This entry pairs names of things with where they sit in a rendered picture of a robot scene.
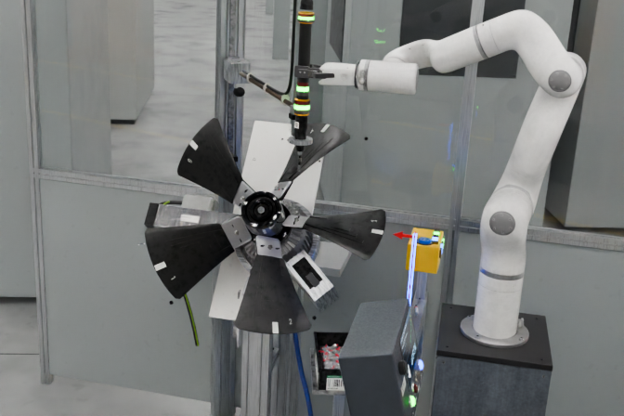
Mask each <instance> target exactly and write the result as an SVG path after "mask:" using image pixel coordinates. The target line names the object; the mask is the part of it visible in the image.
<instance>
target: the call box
mask: <svg viewBox="0 0 624 416"><path fill-rule="evenodd" d="M415 231H416V233H417V241H416V252H415V261H414V271H419V272H425V273H433V274H436V273H437V270H438V266H439V262H440V258H439V251H440V246H441V242H442V239H443V233H444V232H443V231H440V233H439V237H438V240H437V241H438V244H433V241H432V238H433V235H434V232H435V231H434V230H432V229H424V228H416V227H414V228H413V230H412V232H411V235H413V233H415ZM420 237H426V238H430V239H431V243H429V244H423V243H419V238H420ZM411 247H412V238H409V243H408V250H407V260H406V269H407V270H410V258H411Z"/></svg>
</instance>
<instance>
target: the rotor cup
mask: <svg viewBox="0 0 624 416"><path fill-rule="evenodd" d="M260 206H263V207H264V208H265V211H264V212H263V213H261V214H260V213H258V212H257V209H258V207H260ZM281 212H282V213H283V215H284V216H283V217H282V215H281ZM289 215H291V213H290V212H289V210H288V209H287V207H286V206H284V205H283V204H282V203H280V200H279V199H278V197H277V196H276V195H274V194H273V193H271V192H268V191H256V192H254V193H252V194H251V195H249V196H248V197H247V198H246V199H245V200H244V202H243V204H242V206H241V218H242V220H243V222H244V223H245V226H246V227H247V229H248V231H249V232H250V234H251V236H252V238H253V239H252V240H251V241H252V242H253V243H254V244H255V235H256V236H258V235H259V236H265V237H269V238H274V239H278V240H279V241H280V243H283V242H284V241H285V240H286V239H287V238H288V237H289V235H290V234H291V231H292V228H291V227H282V223H283V222H284V221H285V220H286V218H287V217H288V216H289ZM263 229H264V230H265V231H266V234H265V233H264V232H263Z"/></svg>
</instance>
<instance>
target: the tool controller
mask: <svg viewBox="0 0 624 416"><path fill-rule="evenodd" d="M408 356H409V363H410V367H411V372H412V380H411V384H410V386H409V381H408V376H407V374H408V365H407V359H408ZM418 358H419V359H421V358H420V353H419V348H418V343H417V338H416V333H415V329H414V324H413V319H412V314H411V309H410V301H409V299H407V298H405V299H396V300H386V301H377V302H368V303H362V304H360V306H359V309H358V311H357V314H356V316H355V319H354V321H353V324H352V326H351V328H350V331H349V333H348V335H347V337H346V339H345V342H344V346H343V348H342V351H341V353H340V355H339V357H338V361H339V366H340V371H341V374H342V379H343V383H344V390H345V395H346V400H347V404H348V408H349V412H350V416H415V411H416V407H417V403H418V398H419V394H420V389H421V384H422V380H423V370H421V371H419V369H418ZM415 370H416V371H419V373H420V374H421V380H420V381H419V382H418V383H416V380H415ZM412 382H415V383H416V384H417V385H418V392H417V393H416V395H413V392H412ZM410 395H412V396H413V397H414V398H415V405H414V406H413V408H411V407H410Z"/></svg>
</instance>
